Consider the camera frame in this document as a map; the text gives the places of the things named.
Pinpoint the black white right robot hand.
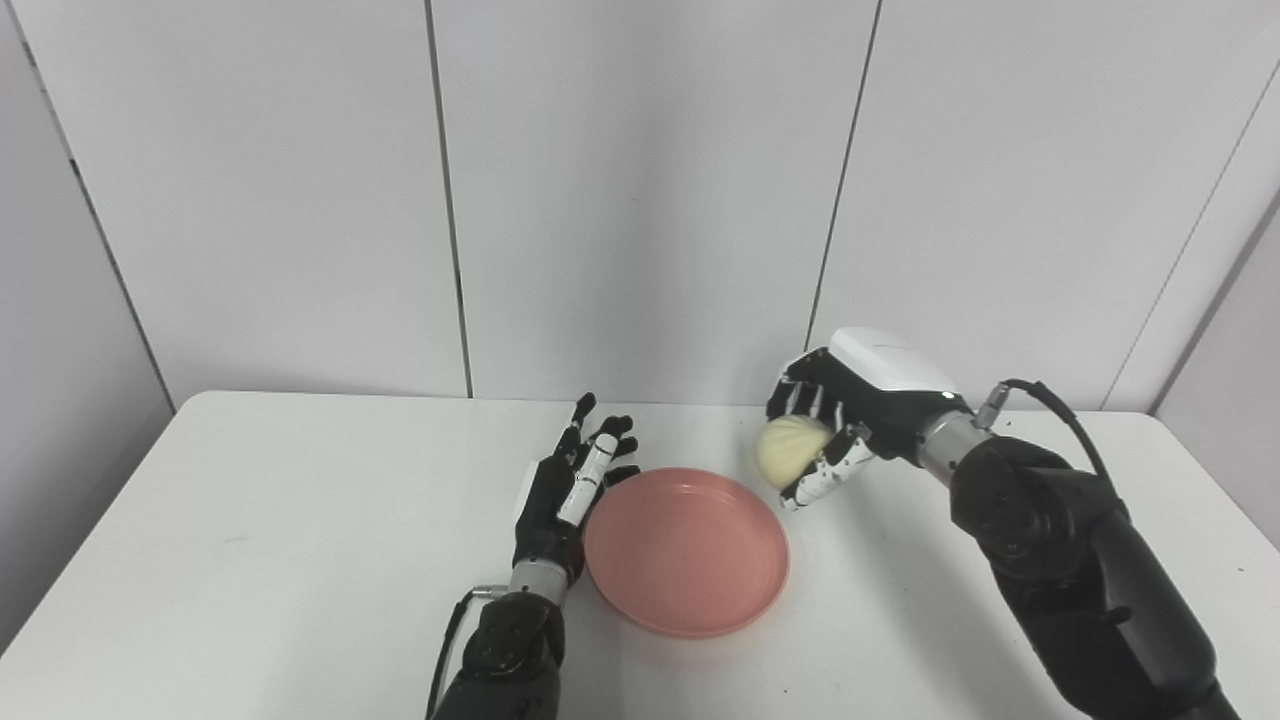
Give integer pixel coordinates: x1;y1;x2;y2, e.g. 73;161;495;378
766;327;973;513

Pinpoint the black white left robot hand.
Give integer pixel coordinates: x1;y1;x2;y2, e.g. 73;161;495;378
512;393;641;586

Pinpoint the cream steamed bun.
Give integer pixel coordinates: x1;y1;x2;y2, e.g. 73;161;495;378
755;415;833;491

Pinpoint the pink round plate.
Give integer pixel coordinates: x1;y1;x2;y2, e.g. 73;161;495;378
584;467;791;639

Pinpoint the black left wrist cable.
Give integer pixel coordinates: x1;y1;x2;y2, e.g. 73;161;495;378
425;585;507;720

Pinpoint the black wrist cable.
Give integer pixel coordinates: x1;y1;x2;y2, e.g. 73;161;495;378
425;585;507;720
975;379;1116;491

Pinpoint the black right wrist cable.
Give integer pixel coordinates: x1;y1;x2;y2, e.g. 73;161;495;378
975;379;1116;491

